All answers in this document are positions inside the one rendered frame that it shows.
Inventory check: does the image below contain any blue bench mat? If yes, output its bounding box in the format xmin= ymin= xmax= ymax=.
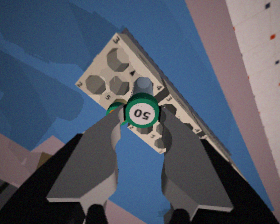
xmin=0 ymin=0 xmax=275 ymax=224

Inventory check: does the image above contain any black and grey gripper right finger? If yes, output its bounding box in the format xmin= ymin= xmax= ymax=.
xmin=158 ymin=105 xmax=280 ymax=224

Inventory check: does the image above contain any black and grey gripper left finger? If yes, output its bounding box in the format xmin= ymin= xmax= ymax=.
xmin=0 ymin=104 xmax=126 ymax=224

